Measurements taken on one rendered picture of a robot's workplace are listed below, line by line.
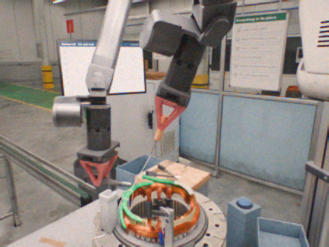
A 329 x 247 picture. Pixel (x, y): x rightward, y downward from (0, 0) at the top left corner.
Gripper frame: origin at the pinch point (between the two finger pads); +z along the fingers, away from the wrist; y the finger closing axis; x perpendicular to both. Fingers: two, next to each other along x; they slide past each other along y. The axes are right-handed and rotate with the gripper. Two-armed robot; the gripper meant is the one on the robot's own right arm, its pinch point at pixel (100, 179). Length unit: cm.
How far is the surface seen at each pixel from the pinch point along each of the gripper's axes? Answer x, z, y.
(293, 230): 49, 10, -11
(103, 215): 6.0, 3.1, 8.5
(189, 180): 19.0, 9.5, -26.0
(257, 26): 41, -60, -227
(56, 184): -65, 47, -59
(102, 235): 6.4, 7.2, 10.0
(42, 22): -809, -121, -891
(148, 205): 18.2, -5.8, 13.7
